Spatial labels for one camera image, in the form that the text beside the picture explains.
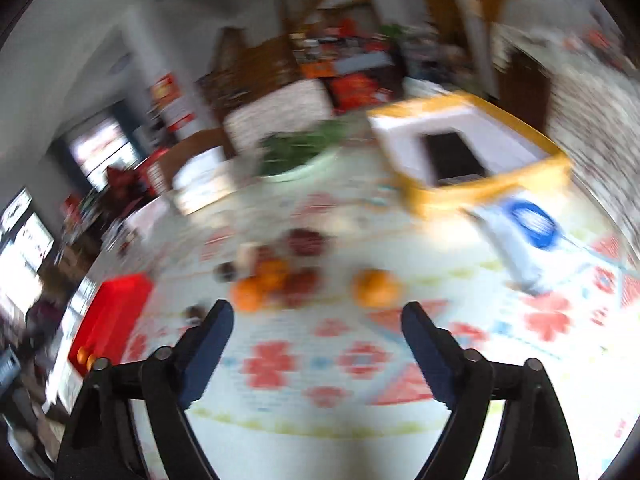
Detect foam box with yellow tape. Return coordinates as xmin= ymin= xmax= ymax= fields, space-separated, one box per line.
xmin=367 ymin=91 xmax=573 ymax=218

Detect red wall calendar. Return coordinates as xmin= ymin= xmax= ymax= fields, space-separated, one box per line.
xmin=150 ymin=72 xmax=196 ymax=133

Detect black smartphone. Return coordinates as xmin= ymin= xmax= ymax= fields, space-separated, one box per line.
xmin=422 ymin=130 xmax=488 ymax=183

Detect red gift box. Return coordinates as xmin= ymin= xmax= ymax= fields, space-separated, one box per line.
xmin=329 ymin=74 xmax=381 ymax=101
xmin=337 ymin=87 xmax=396 ymax=112

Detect white plate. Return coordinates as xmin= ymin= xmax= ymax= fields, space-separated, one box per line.
xmin=257 ymin=147 xmax=341 ymax=183

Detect white bag with blue print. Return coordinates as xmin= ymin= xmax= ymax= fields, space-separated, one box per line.
xmin=465 ymin=190 xmax=591 ymax=296

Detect red cloth bundle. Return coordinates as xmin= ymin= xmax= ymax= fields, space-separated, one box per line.
xmin=107 ymin=167 xmax=151 ymax=198

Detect blue checkered table cover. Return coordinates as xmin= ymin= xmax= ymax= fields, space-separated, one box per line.
xmin=330 ymin=50 xmax=396 ymax=78

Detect chair with patterned cover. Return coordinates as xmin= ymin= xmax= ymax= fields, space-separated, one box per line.
xmin=222 ymin=79 xmax=335 ymax=153

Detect dark wooden cabinet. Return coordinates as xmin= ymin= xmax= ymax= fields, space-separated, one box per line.
xmin=500 ymin=45 xmax=556 ymax=131

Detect window with dark curtains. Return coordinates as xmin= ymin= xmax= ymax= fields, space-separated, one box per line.
xmin=50 ymin=102 xmax=146 ymax=193

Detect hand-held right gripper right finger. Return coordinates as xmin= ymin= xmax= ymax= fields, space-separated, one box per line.
xmin=401 ymin=301 xmax=581 ymax=480

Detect lace cloth with fringe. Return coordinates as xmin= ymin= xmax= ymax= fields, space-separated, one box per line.
xmin=492 ymin=15 xmax=636 ymax=126

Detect red apple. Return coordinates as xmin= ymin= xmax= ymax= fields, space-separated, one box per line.
xmin=277 ymin=267 xmax=321 ymax=308
xmin=285 ymin=228 xmax=328 ymax=257

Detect patterned tablecloth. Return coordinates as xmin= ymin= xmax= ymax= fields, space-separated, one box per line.
xmin=85 ymin=110 xmax=640 ymax=480

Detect red plastic basket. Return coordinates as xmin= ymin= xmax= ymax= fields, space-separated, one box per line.
xmin=67 ymin=274 xmax=153 ymax=376

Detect brown wooden chair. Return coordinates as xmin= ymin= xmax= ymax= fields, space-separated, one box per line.
xmin=167 ymin=127 xmax=233 ymax=181

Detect leafy green vegetables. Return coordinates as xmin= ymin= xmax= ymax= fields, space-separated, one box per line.
xmin=257 ymin=120 xmax=351 ymax=176

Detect white tissue box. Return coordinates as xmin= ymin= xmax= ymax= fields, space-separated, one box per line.
xmin=170 ymin=146 xmax=241 ymax=216

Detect black framed window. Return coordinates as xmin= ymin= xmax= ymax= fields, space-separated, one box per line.
xmin=0 ymin=187 xmax=56 ymax=311

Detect wooden staircase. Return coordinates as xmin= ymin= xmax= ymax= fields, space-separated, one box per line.
xmin=200 ymin=0 xmax=333 ymax=111

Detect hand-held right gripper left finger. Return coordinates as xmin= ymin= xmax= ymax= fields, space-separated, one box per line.
xmin=54 ymin=299 xmax=236 ymax=480

